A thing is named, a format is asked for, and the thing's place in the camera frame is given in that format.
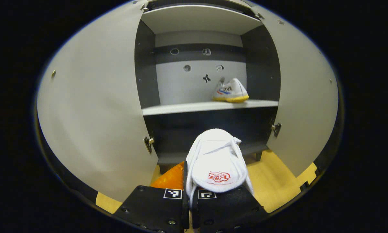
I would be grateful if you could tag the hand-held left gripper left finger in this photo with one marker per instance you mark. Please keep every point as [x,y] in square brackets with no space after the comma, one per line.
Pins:
[155,207]

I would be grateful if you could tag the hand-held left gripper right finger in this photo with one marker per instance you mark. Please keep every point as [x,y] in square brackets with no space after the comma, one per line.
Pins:
[226,210]

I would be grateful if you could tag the white shoe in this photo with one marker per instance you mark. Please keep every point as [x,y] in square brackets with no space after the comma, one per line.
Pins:
[213,158]
[234,90]

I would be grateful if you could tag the grey cabinet door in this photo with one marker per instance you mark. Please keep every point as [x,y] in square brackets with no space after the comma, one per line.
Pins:
[304,97]
[93,106]

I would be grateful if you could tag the grey shoe cabinet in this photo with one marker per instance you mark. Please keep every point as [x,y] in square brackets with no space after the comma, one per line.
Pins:
[181,87]

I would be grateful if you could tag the white cabinet shelf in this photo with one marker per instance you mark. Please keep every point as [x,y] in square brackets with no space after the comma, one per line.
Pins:
[200,19]
[207,106]

